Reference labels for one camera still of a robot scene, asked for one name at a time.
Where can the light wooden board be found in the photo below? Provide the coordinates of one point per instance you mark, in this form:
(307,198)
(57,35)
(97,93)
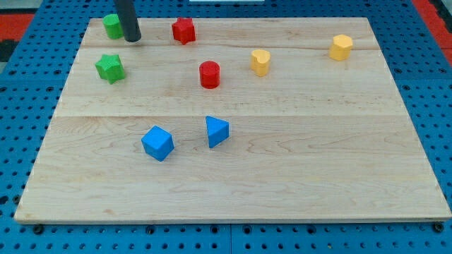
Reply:
(314,141)

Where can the green star block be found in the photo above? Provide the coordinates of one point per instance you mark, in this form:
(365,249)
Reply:
(110,68)

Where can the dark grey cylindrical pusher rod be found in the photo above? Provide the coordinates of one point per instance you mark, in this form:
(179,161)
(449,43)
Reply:
(128,20)

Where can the blue triangle block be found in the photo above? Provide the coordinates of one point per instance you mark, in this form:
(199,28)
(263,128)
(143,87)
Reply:
(218,130)

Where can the blue cube block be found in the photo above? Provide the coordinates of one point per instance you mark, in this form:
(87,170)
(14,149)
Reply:
(158,143)

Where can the red cylinder block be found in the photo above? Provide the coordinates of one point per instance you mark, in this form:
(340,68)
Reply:
(209,74)

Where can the green cylinder block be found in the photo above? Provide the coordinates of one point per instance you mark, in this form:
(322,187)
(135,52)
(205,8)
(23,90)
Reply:
(112,26)

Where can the yellow hexagon block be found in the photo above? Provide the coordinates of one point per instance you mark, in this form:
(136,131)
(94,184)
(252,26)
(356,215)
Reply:
(341,47)

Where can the red star block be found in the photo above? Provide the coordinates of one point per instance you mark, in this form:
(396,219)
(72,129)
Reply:
(183,30)

